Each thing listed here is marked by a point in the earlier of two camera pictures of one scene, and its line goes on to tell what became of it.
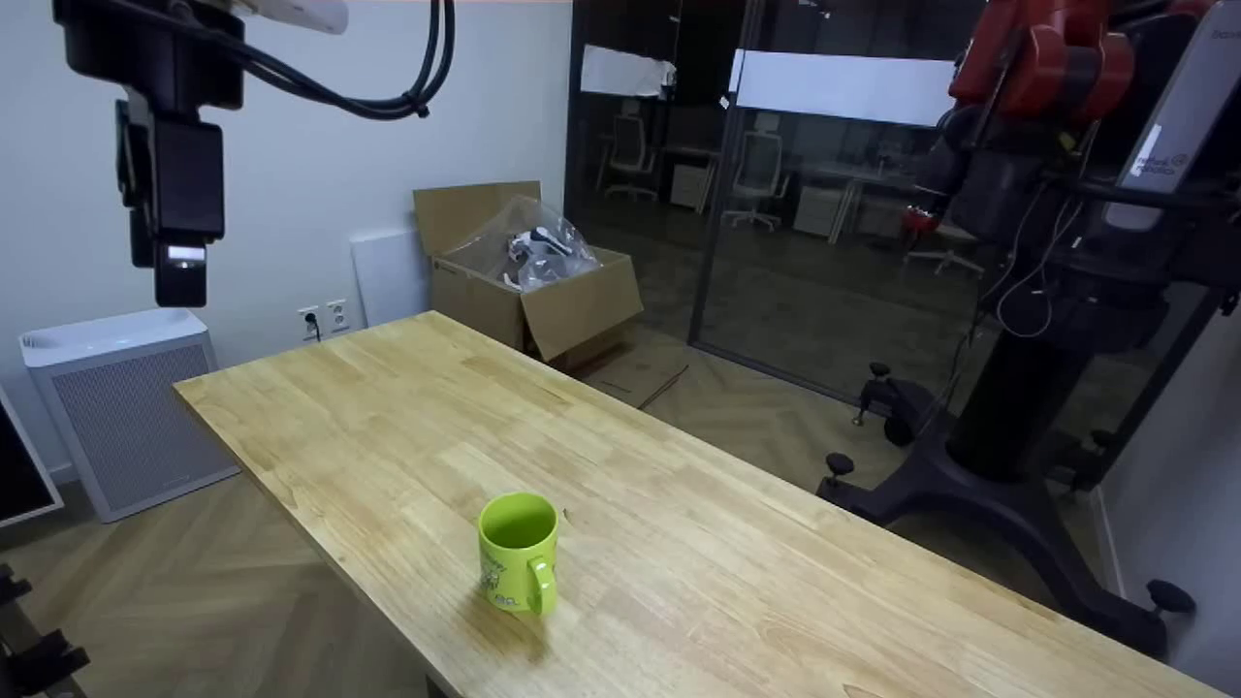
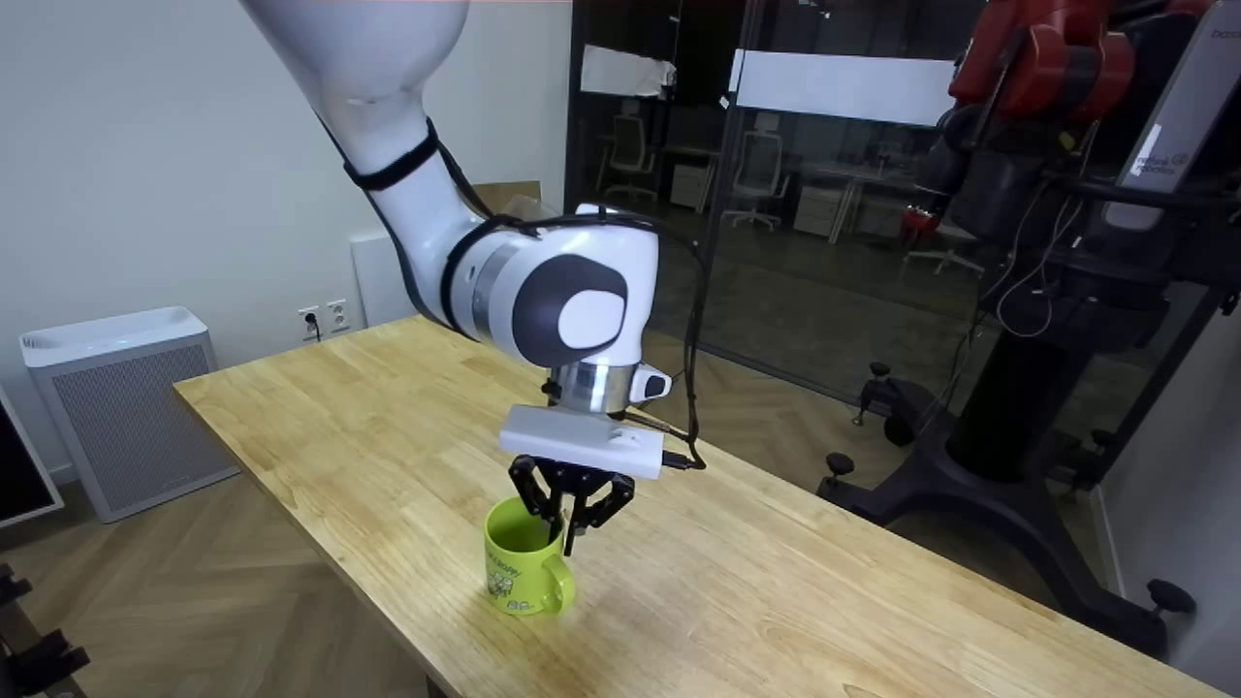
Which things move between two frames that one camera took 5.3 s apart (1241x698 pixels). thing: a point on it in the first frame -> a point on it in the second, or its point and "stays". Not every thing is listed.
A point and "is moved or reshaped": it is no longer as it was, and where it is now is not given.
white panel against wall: [391, 275] stays
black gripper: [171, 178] -> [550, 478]
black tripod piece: [33, 664] stays
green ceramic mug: [519, 553] is moved or reshaped
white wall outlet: [324, 318] stays
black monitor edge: [24, 478] stays
